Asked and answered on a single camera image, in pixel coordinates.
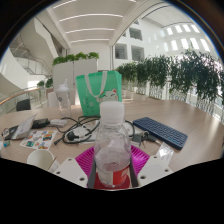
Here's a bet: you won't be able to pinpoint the colourful sticker sheet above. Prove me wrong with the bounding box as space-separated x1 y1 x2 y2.
19 129 58 151

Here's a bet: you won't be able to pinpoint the row of green potted trees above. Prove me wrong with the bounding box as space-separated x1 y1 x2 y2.
114 49 224 114

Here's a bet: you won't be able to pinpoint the ceiling light strips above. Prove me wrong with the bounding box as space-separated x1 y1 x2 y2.
52 0 138 44

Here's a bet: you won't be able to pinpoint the dark blue keyboard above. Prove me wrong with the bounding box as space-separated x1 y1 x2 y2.
132 116 189 151

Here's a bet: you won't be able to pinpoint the white chair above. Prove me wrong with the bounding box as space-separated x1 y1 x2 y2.
47 88 81 108

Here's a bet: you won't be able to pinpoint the wooden stirring stick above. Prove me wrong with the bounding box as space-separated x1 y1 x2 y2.
48 156 58 172

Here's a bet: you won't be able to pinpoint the green tote bag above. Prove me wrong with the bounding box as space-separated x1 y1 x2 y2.
75 70 123 117

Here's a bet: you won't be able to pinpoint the glass railing with wooden handrail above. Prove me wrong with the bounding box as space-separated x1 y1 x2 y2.
0 86 41 116

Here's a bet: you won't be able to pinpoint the white cabinet topped with plants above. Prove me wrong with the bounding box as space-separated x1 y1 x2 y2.
52 51 100 101

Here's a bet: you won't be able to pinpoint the clear plastic wrapper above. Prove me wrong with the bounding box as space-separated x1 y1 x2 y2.
155 143 175 166

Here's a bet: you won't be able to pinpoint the clear red-labelled water bottle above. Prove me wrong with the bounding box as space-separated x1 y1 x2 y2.
93 100 133 189

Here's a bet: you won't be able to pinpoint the bunch of keys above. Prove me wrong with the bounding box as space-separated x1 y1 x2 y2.
139 130 163 148

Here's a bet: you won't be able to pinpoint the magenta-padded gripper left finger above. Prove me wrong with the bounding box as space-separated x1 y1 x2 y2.
52 146 98 190

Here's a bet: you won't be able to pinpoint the black chair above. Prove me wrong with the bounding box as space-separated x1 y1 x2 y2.
15 98 32 112

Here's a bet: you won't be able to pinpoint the black cable bundle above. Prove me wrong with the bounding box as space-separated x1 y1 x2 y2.
53 115 136 146

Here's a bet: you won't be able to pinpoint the open printed booklet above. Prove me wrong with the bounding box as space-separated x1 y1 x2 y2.
9 113 38 141

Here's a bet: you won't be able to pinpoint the white power adapter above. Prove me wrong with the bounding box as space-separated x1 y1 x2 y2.
49 118 68 128

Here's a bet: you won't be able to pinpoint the white grid-patterned mug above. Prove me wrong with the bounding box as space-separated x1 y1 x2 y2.
26 148 60 173

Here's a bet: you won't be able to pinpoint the clear white-lidded drinking bottle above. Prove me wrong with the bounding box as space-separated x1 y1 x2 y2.
54 79 72 119

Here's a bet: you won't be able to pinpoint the wooden planter with green plants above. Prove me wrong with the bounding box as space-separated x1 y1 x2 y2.
36 77 54 98

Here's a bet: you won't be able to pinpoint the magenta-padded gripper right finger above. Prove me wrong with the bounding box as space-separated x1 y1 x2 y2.
128 145 175 188

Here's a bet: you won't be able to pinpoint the black charger block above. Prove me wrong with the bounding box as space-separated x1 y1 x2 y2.
31 117 51 130

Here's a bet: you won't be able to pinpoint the black folder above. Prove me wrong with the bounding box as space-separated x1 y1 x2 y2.
1 126 21 141

